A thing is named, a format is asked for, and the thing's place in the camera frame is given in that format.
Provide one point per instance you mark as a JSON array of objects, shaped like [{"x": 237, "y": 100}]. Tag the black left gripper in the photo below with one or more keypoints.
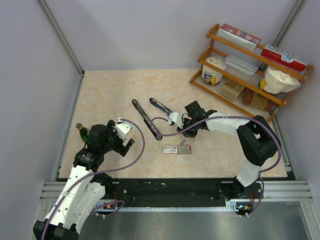
[{"x": 120, "y": 148}]

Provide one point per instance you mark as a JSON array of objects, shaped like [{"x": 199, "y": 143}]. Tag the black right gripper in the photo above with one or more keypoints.
[{"x": 187, "y": 134}]

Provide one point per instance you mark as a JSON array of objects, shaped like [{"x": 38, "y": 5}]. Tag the red white staple box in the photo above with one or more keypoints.
[{"x": 177, "y": 150}]

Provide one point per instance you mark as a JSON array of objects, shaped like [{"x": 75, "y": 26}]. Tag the blue black stapler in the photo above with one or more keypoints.
[{"x": 160, "y": 106}]

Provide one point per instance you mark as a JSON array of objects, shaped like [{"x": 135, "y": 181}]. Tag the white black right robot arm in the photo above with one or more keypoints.
[{"x": 258, "y": 141}]

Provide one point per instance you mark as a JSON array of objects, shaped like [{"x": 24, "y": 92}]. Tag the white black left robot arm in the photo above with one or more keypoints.
[{"x": 85, "y": 186}]

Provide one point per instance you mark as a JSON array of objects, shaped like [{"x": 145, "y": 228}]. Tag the green glass bottle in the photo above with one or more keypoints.
[{"x": 83, "y": 132}]

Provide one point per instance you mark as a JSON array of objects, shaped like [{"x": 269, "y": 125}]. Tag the white jar yellow label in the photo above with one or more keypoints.
[{"x": 211, "y": 76}]

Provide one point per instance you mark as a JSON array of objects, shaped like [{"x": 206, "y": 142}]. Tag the brown paper package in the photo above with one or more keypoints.
[{"x": 257, "y": 101}]

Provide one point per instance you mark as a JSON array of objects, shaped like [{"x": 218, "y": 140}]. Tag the clear plastic tray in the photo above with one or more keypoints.
[{"x": 241, "y": 65}]

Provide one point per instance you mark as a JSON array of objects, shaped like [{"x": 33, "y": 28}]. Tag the white paper bag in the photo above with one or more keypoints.
[{"x": 275, "y": 81}]

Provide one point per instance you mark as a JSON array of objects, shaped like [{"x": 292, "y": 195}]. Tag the red white foil box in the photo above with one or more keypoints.
[{"x": 238, "y": 37}]

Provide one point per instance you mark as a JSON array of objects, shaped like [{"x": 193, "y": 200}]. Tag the red cling wrap box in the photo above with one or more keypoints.
[{"x": 283, "y": 57}]

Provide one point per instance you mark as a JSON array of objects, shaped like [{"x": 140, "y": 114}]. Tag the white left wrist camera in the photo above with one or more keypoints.
[{"x": 123, "y": 127}]

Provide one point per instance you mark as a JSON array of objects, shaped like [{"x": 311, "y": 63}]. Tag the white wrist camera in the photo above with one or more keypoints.
[
  {"x": 175, "y": 118},
  {"x": 123, "y": 127}
]

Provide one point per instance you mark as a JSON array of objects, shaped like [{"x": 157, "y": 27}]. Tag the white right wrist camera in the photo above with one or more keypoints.
[{"x": 175, "y": 118}]

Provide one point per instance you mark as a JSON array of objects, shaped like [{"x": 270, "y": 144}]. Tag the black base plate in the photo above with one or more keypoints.
[{"x": 179, "y": 192}]

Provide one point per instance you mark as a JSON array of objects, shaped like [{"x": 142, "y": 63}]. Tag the grey slotted cable duct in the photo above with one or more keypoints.
[{"x": 230, "y": 206}]

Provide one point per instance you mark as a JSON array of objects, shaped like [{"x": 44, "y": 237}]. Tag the aluminium rail frame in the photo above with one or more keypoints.
[{"x": 274, "y": 191}]

